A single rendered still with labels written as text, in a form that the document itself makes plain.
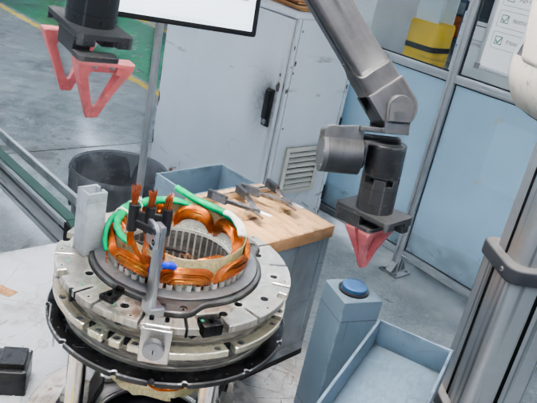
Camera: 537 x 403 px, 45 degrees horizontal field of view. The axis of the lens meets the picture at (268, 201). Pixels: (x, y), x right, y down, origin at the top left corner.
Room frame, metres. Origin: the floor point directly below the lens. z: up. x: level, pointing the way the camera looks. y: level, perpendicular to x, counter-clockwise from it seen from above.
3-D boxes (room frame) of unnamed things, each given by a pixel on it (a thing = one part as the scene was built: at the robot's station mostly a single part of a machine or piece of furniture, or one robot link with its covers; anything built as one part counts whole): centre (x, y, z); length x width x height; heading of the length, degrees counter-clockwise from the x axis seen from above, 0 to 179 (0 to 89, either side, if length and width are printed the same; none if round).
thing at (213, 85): (3.54, 0.23, 0.60); 1.02 x 0.55 x 1.20; 46
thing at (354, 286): (0.92, -0.16, 1.04); 0.04 x 0.04 x 0.01
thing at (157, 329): (0.63, 0.09, 1.07); 0.04 x 0.02 x 0.05; 94
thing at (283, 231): (1.08, 0.01, 1.05); 0.20 x 0.19 x 0.02; 49
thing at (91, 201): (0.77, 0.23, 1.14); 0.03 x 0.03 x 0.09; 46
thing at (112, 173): (2.37, 0.60, 0.39); 0.39 x 0.39 x 0.35
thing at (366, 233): (0.93, -0.15, 1.12); 0.07 x 0.07 x 0.09; 47
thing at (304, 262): (1.08, 0.01, 0.91); 0.19 x 0.19 x 0.26; 49
